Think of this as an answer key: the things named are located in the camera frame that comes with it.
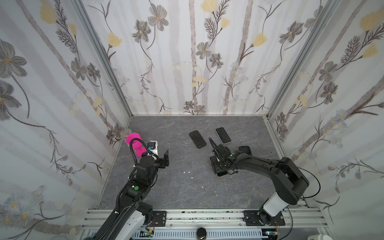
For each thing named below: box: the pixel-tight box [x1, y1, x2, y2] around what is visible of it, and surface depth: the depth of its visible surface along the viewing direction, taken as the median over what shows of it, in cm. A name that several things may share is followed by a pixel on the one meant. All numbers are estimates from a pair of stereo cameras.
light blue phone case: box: [214, 126, 233, 145], surface depth 112 cm
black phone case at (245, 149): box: [239, 145, 253, 156], surface depth 105 cm
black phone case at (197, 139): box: [189, 130, 207, 149], surface depth 110 cm
